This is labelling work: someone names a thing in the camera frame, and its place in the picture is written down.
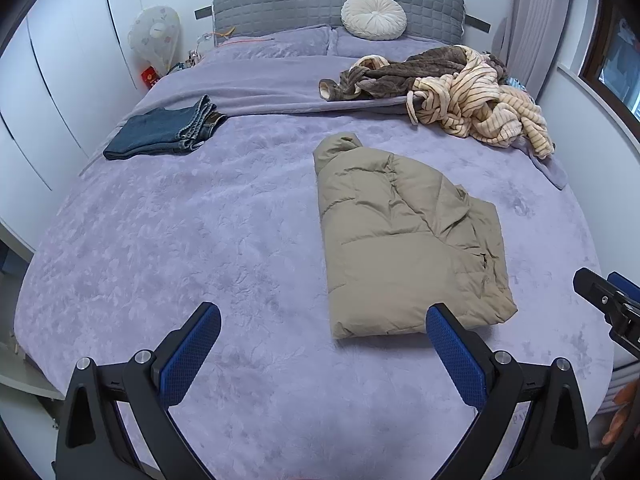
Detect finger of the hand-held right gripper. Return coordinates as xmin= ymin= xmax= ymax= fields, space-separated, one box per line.
xmin=573 ymin=267 xmax=640 ymax=351
xmin=607 ymin=271 xmax=640 ymax=307

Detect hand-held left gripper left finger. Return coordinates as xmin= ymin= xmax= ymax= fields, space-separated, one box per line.
xmin=54 ymin=301 xmax=222 ymax=480

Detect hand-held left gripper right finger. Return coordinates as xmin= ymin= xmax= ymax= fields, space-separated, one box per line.
xmin=426 ymin=302 xmax=593 ymax=480

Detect beige puffer jacket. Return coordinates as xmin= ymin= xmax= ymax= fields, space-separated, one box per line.
xmin=313 ymin=132 xmax=518 ymax=340

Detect person's right hand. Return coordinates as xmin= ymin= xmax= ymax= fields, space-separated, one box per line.
xmin=602 ymin=380 xmax=640 ymax=446

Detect purple fleece bed blanket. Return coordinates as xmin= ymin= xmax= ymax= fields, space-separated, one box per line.
xmin=15 ymin=95 xmax=616 ymax=480

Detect folded blue jeans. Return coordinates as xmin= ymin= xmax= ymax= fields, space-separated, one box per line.
xmin=103 ymin=94 xmax=228 ymax=161

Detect cream striped fleece robe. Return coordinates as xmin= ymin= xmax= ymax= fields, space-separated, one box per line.
xmin=406 ymin=46 xmax=556 ymax=158

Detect dark framed window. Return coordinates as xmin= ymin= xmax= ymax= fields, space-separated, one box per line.
xmin=580 ymin=0 xmax=640 ymax=126

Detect pale curtain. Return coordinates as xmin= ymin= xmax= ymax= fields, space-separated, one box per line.
xmin=492 ymin=0 xmax=576 ymax=98

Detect white wardrobe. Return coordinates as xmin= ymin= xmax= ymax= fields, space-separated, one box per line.
xmin=0 ymin=0 xmax=146 ymax=261

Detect brown fleece robe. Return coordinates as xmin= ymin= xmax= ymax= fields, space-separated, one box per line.
xmin=319 ymin=46 xmax=508 ymax=103

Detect purple fleece duvet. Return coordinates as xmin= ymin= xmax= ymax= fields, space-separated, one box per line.
xmin=150 ymin=37 xmax=568 ymax=191

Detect fan with patterned cover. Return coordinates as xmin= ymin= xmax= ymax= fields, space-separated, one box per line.
xmin=127 ymin=5 xmax=181 ymax=68

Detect purple pillow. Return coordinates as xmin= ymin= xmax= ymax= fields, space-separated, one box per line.
xmin=219 ymin=25 xmax=335 ymax=58
xmin=331 ymin=27 xmax=451 ymax=60

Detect round cream cushion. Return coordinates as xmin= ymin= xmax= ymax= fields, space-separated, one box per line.
xmin=341 ymin=0 xmax=408 ymax=41

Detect grey quilted headboard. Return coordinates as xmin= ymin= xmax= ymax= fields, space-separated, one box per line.
xmin=212 ymin=0 xmax=466 ymax=46

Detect orange cable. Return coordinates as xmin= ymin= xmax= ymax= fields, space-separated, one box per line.
xmin=215 ymin=34 xmax=271 ymax=46

